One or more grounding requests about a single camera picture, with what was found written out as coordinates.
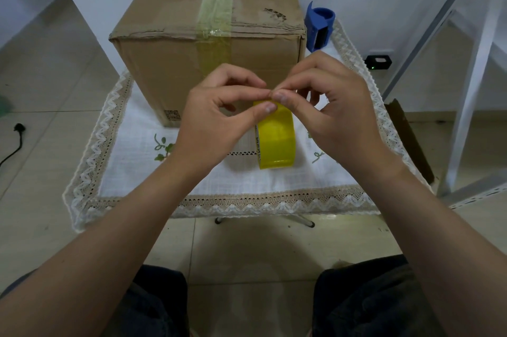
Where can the person's right hand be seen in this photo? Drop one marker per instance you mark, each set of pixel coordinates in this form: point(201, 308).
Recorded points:
point(340, 119)

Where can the person's left hand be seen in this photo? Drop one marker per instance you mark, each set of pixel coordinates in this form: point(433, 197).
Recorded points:
point(206, 131)

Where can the person's right thumb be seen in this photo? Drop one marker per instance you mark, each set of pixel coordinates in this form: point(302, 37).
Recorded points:
point(293, 105)

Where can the person's left thumb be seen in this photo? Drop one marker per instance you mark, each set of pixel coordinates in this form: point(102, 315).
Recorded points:
point(255, 113)

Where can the person's left middle finger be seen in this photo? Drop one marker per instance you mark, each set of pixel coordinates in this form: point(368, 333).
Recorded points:
point(237, 70)

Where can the person's right middle finger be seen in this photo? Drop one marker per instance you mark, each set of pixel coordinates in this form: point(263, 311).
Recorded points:
point(313, 61)

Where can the yellow tape roll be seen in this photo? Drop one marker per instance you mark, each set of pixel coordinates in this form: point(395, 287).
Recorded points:
point(276, 142)

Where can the person's right forearm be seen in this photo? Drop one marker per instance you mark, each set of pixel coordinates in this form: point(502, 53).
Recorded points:
point(439, 245)

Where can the person's left forearm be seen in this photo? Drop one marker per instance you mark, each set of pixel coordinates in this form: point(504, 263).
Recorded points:
point(103, 253)

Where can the blue tape dispenser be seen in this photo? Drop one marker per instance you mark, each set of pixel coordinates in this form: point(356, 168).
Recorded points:
point(319, 28)

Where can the taped brown cardboard box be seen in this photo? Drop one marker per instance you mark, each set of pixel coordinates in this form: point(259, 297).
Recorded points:
point(174, 16)

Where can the metal table leg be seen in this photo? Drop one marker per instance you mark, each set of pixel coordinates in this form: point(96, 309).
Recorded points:
point(301, 220)

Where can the white lace-edged tablecloth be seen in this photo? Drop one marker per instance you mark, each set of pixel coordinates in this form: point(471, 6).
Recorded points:
point(130, 166)

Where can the person's right leg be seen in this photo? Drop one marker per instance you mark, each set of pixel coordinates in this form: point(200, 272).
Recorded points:
point(364, 305)

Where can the person's leg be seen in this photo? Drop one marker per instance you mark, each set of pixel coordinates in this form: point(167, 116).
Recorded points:
point(158, 305)
point(364, 305)

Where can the person's left leg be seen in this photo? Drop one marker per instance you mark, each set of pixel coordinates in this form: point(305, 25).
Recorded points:
point(158, 305)

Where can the black wall socket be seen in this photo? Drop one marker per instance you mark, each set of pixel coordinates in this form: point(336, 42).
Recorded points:
point(378, 62)

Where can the white metal frame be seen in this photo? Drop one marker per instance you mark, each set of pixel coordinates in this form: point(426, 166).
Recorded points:
point(471, 83)

